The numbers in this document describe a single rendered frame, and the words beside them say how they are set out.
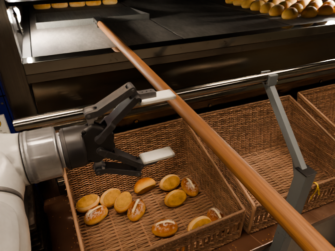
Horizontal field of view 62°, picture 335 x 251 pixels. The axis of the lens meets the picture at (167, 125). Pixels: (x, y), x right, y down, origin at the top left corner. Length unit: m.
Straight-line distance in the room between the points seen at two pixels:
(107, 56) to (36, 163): 0.64
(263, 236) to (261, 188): 0.76
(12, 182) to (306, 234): 0.41
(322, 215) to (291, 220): 0.94
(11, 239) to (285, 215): 0.35
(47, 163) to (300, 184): 0.70
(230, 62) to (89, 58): 0.62
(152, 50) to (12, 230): 0.84
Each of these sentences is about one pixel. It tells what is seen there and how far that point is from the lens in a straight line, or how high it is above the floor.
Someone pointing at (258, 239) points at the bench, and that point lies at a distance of 1.18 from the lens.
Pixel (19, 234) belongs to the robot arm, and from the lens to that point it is 0.43.
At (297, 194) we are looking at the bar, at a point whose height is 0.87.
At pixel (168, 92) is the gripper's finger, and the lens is 0.53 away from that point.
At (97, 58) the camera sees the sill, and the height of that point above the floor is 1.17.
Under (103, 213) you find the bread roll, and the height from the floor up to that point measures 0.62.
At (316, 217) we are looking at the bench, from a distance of 1.33.
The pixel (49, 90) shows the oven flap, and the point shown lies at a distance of 1.10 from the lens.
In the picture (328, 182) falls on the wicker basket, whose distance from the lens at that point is 1.28.
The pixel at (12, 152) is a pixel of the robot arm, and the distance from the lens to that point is 0.49.
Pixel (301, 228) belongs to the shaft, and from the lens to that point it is 0.41.
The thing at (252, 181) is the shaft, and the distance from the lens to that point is 0.45.
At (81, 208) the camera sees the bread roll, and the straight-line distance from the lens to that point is 1.19.
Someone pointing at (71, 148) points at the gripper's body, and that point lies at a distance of 0.49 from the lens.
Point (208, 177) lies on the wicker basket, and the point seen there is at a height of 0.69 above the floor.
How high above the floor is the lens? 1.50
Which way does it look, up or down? 33 degrees down
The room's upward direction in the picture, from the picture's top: straight up
